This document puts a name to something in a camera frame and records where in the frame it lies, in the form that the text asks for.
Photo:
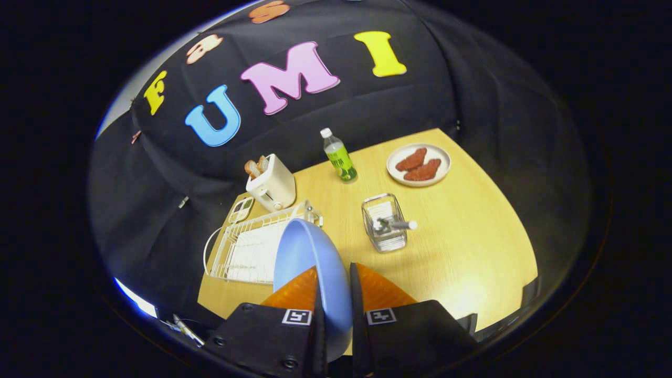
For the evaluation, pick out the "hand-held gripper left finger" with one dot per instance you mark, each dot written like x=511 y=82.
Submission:
x=294 y=341

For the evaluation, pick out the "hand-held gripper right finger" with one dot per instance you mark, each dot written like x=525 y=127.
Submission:
x=388 y=341

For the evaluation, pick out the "blue plate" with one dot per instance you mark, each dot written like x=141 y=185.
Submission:
x=310 y=252

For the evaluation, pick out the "white-tipped metal spoon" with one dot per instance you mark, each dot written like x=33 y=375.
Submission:
x=399 y=225

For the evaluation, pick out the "white plate with meat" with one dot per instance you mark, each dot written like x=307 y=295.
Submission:
x=441 y=155

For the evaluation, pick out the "white divided condiment tray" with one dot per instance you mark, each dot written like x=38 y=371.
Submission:
x=241 y=210

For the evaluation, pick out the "white toaster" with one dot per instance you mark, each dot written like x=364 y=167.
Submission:
x=275 y=186

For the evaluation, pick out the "red meat piece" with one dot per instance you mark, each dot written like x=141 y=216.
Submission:
x=412 y=159
x=422 y=170

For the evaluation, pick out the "toasted bread slice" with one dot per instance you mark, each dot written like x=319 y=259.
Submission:
x=252 y=169
x=262 y=163

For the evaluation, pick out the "white cloth clip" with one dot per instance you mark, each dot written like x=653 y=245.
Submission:
x=182 y=202

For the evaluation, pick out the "green label drink bottle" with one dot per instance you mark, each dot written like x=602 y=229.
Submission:
x=341 y=160

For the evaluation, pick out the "orange cloth clip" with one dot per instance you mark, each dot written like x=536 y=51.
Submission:
x=135 y=137

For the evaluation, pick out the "black backdrop cloth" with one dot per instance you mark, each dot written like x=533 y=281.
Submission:
x=472 y=79

